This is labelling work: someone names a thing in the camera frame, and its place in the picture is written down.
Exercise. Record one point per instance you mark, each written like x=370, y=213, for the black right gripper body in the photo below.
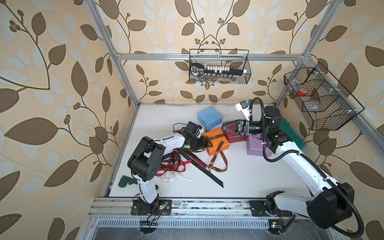
x=255, y=128

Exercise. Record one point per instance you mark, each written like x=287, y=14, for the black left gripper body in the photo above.
x=196, y=140

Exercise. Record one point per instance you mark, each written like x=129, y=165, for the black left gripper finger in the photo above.
x=199, y=147
x=206, y=142

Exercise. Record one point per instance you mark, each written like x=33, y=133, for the orange gift box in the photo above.
x=218, y=140

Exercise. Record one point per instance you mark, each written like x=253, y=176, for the dark red gift box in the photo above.
x=231, y=137

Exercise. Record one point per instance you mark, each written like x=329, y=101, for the black lettered ribbon bow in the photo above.
x=201, y=166

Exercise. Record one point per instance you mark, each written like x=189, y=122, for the purple gift box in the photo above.
x=254, y=145

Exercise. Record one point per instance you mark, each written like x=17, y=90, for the blue gift box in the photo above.
x=209, y=118

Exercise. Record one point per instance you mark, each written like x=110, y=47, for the red satin ribbon bow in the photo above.
x=172, y=162

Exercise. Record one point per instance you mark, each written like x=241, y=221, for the white satin ribbon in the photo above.
x=168, y=177

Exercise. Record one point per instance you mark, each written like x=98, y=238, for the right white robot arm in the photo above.
x=330, y=202

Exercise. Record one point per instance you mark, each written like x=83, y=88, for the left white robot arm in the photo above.
x=146, y=159

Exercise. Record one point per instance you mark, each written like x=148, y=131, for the green plastic tool case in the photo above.
x=286, y=127

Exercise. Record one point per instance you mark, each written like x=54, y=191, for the red item in basket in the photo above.
x=302, y=92

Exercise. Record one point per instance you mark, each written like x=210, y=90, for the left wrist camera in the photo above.
x=192, y=129

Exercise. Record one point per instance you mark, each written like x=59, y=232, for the black wire side basket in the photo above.
x=329, y=104

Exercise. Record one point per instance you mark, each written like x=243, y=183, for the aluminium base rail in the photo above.
x=187, y=213

